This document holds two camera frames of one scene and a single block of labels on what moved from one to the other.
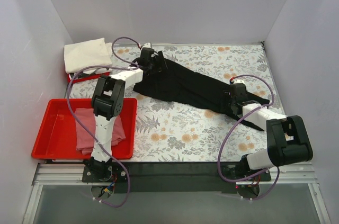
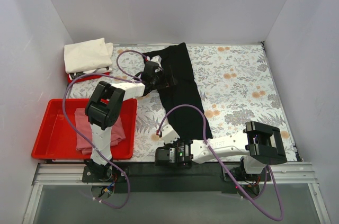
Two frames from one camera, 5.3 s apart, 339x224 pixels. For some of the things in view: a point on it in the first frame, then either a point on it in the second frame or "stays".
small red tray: [86, 79] stays
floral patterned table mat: [170, 129] stays
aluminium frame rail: [71, 175] stays
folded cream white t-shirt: [94, 52] stays
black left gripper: [157, 60] → [166, 79]
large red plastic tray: [56, 139] stays
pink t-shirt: [85, 122] stays
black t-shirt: [163, 78] → [183, 108]
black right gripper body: [232, 105] → [161, 155]
